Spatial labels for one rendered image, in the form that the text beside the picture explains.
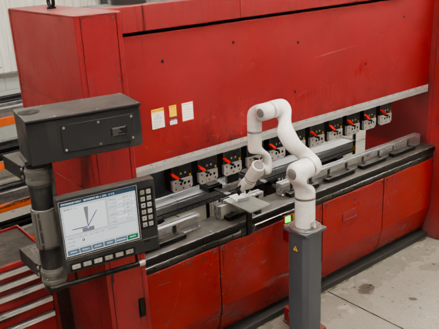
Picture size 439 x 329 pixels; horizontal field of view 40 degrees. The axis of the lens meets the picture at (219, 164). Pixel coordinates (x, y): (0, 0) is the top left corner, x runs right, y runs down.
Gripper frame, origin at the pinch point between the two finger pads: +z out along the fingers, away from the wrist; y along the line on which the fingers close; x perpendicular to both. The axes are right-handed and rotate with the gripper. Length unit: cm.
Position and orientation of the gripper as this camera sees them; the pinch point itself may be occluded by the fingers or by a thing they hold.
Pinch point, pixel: (242, 191)
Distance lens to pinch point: 390.9
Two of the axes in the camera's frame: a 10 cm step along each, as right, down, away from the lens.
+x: 3.9, 8.2, -4.3
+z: -2.7, 5.4, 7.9
